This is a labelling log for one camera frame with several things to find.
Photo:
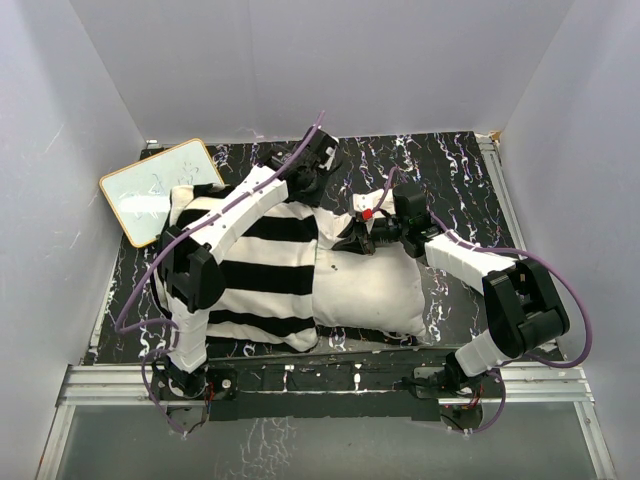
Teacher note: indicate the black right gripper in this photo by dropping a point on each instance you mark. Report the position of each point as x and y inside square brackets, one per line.
[357, 240]

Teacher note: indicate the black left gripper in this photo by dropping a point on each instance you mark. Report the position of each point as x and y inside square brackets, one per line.
[313, 199]

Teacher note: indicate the white pillow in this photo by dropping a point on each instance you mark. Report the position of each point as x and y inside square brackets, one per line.
[382, 291]

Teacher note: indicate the black white striped pillowcase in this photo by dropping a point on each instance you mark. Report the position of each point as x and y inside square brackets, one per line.
[269, 275]

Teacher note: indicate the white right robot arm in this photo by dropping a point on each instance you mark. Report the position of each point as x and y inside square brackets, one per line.
[522, 304]

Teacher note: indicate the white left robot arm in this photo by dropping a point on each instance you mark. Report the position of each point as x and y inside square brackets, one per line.
[203, 224]

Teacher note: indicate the yellow framed whiteboard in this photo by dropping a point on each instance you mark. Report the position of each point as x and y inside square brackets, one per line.
[139, 194]

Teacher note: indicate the aluminium table frame rail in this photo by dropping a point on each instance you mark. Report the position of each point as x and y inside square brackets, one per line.
[328, 417]

